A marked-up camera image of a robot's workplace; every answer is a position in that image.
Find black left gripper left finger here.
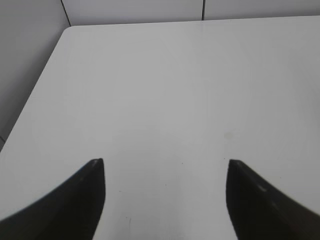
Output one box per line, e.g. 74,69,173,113
0,158,106,240

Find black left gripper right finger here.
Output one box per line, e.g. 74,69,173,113
225,159,320,240

